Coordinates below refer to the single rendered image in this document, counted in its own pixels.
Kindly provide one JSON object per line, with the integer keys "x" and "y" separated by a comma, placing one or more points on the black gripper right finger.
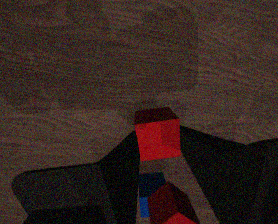
{"x": 234, "y": 177}

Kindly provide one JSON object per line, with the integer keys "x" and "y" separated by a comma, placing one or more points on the red cube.
{"x": 158, "y": 133}
{"x": 169, "y": 205}

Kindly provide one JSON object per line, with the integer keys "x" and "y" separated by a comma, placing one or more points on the blue cube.
{"x": 148, "y": 184}

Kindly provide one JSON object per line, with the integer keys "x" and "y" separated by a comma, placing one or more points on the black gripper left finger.
{"x": 111, "y": 183}

